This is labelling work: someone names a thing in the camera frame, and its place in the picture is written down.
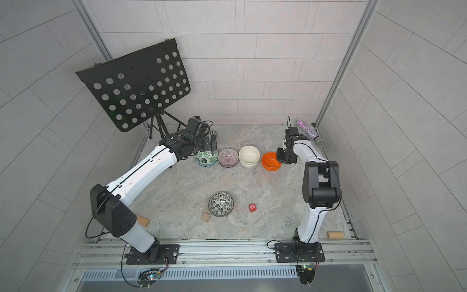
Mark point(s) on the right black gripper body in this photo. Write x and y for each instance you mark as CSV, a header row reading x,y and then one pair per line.
x,y
286,157

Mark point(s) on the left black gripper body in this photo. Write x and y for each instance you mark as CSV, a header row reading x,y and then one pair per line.
x,y
210,145

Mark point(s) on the green leaf bowl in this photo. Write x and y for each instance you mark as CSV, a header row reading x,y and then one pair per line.
x,y
207,158

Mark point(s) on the orange bowl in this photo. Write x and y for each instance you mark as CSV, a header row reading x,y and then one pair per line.
x,y
269,161

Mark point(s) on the purple striped bowl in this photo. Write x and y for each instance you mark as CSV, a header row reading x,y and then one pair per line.
x,y
228,157

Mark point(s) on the cream bowl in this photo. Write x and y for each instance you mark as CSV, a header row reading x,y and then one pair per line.
x,y
249,156

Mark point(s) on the black floral bowl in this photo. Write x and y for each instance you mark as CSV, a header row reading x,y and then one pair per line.
x,y
221,204

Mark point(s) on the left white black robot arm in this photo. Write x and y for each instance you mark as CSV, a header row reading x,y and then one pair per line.
x,y
110,203

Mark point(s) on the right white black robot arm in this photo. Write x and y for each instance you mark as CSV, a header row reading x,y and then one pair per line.
x,y
321,189

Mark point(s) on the purple glitter tube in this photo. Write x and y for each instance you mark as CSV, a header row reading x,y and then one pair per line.
x,y
310,132

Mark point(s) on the red die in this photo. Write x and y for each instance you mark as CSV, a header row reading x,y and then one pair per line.
x,y
253,208

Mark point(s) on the small wooden cube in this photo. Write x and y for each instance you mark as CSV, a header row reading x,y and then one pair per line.
x,y
205,217

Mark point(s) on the black perforated music stand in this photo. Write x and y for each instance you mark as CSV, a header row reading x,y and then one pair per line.
x,y
138,86

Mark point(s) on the wooden block at left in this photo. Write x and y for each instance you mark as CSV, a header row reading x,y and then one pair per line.
x,y
143,221

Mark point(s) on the wooden cylinder at right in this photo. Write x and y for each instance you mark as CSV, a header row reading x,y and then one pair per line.
x,y
335,235

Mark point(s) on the right circuit board connector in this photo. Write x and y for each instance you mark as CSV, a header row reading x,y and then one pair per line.
x,y
306,274

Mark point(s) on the circuit board connector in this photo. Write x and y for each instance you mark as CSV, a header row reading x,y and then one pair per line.
x,y
306,274
147,278

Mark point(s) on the left circuit board connector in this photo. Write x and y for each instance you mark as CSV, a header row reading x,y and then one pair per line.
x,y
147,278

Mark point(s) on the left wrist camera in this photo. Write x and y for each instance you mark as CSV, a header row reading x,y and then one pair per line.
x,y
197,128

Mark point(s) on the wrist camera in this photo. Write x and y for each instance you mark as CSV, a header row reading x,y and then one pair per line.
x,y
291,132
197,128

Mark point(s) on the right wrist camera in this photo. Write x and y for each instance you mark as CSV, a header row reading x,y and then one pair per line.
x,y
291,132

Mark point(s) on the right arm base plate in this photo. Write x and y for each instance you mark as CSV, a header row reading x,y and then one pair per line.
x,y
299,253

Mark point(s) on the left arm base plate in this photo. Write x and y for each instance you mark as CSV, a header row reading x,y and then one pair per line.
x,y
162,255

